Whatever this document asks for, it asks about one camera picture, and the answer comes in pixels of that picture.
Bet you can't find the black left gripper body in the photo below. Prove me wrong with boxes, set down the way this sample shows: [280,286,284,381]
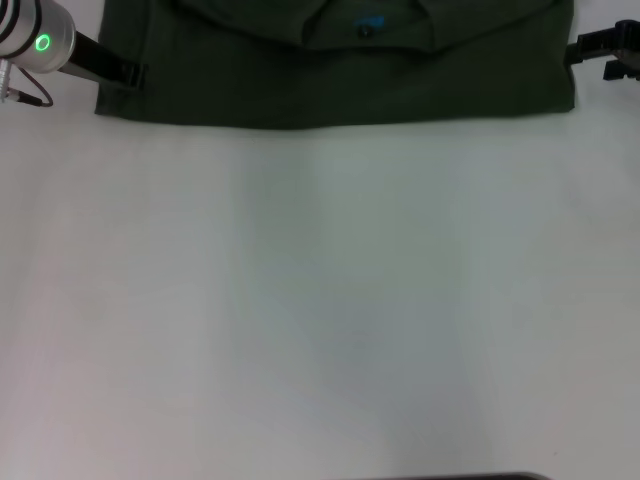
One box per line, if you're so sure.
[62,31,132,87]

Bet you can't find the dark green FREE t-shirt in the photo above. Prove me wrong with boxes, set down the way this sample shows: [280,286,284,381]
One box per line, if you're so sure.
[93,0,577,131]

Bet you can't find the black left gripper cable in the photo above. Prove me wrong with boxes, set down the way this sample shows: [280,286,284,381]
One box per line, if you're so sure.
[0,67,55,108]

